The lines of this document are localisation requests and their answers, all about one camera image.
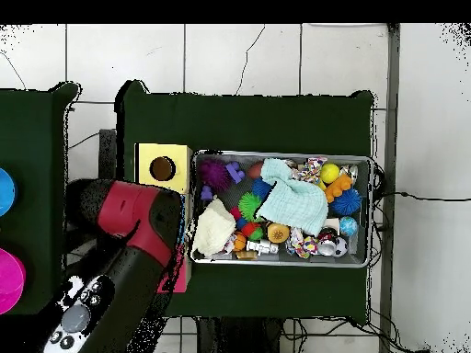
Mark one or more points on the cream muslin cloth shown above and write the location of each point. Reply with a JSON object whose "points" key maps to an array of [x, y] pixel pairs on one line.
{"points": [[213, 228]]}

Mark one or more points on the mint green muslin cloth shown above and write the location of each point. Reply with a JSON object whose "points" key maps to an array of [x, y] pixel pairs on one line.
{"points": [[298, 206]]}

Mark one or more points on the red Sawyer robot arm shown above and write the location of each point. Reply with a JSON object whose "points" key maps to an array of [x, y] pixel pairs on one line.
{"points": [[125, 213]]}

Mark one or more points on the wooden three-hole sorting box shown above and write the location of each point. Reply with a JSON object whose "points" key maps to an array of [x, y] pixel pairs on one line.
{"points": [[176, 154]]}

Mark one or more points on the green spiky puffer ball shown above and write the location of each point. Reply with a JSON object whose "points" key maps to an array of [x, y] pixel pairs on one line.
{"points": [[250, 206]]}

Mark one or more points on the purple plastic block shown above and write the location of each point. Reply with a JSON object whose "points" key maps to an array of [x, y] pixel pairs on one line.
{"points": [[234, 172]]}

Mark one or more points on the purple knobbly rubber ball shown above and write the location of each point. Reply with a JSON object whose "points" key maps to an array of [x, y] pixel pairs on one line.
{"points": [[214, 174]]}

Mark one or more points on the toy burger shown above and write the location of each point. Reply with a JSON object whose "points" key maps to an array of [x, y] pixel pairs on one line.
{"points": [[278, 232]]}

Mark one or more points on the dark green table cloth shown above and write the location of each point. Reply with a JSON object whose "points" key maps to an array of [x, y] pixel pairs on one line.
{"points": [[33, 139], [239, 121]]}

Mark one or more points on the yellow smooth ball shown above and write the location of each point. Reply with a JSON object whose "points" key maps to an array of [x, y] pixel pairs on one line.
{"points": [[329, 173]]}

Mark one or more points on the orange pegged toy block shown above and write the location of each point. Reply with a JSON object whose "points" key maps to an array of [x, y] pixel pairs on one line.
{"points": [[338, 187]]}

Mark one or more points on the blue spiky puffer ball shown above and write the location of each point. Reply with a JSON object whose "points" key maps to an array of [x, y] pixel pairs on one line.
{"points": [[346, 202]]}

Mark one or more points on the blue globe print ball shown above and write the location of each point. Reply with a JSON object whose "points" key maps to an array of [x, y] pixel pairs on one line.
{"points": [[348, 225]]}

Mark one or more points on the blue round bowl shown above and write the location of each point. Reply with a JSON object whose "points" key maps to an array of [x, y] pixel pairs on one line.
{"points": [[5, 191]]}

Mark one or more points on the magenta round bowl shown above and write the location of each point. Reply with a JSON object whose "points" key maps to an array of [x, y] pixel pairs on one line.
{"points": [[9, 283]]}

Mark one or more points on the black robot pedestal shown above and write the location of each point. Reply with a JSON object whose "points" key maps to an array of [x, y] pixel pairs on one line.
{"points": [[239, 338]]}

